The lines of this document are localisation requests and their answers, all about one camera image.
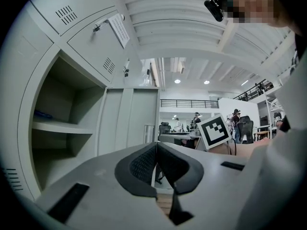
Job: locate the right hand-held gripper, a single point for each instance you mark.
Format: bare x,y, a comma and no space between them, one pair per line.
214,132

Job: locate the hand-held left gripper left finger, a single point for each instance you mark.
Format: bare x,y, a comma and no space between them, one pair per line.
96,188

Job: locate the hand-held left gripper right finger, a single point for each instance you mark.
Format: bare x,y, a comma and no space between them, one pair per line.
211,183

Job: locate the person's right forearm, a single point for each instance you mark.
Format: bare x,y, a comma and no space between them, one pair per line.
242,150

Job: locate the blue item on locker shelf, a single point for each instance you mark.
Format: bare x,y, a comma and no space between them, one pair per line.
42,114

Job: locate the grey metal locker cabinet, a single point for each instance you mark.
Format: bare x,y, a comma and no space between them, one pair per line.
67,85

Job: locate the silver locker door latch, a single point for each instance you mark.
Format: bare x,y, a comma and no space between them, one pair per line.
99,25
126,68

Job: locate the grey locker door with note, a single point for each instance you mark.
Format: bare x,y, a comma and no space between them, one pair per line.
96,51

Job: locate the grey vented locker door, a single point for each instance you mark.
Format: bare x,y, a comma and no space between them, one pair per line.
72,6

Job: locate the black mesh office chair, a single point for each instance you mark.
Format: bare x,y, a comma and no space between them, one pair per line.
165,128
246,129

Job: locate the grey office desk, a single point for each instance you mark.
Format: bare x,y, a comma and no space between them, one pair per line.
178,136

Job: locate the black mezzanine railing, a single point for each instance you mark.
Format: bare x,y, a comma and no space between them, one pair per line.
189,103
254,88

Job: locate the white shelving rack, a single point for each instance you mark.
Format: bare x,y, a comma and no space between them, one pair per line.
273,109

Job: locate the person's head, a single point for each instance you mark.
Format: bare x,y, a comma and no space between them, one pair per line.
254,3

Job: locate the white paper note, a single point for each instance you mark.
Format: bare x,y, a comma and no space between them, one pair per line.
120,30

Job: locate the black head-worn camera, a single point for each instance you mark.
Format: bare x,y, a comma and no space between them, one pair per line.
214,6

